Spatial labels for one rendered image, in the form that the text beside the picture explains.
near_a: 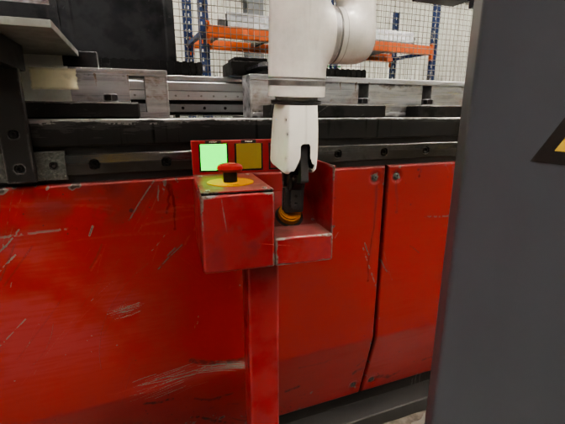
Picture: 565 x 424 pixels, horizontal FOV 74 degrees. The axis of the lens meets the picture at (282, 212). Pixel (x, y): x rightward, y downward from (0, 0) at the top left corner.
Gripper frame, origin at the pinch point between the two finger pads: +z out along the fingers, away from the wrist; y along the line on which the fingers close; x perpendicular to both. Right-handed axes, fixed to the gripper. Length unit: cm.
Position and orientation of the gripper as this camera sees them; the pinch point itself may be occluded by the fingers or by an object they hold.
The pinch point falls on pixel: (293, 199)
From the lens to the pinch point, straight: 60.8
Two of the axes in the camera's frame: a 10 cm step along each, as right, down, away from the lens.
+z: -0.2, 9.4, 3.3
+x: 9.6, -0.7, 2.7
